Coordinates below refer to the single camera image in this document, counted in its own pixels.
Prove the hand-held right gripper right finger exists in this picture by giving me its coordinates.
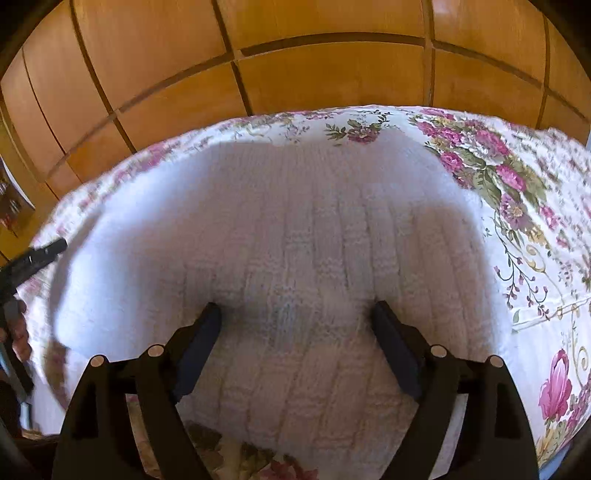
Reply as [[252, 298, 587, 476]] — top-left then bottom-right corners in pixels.
[[372, 300, 540, 480]]

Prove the person's left hand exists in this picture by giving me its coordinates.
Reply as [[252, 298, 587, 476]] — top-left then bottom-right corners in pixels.
[[7, 298, 33, 363]]

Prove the white knit sweater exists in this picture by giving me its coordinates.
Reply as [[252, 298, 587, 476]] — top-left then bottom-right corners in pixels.
[[44, 134, 513, 480]]

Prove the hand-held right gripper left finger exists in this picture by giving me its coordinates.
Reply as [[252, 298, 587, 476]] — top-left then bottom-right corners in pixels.
[[51, 302, 223, 480]]

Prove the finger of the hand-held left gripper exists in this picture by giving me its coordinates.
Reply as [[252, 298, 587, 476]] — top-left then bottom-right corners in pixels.
[[0, 237, 68, 289]]

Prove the floral bedspread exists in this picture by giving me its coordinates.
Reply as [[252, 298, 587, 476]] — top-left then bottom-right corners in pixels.
[[28, 105, 591, 480]]

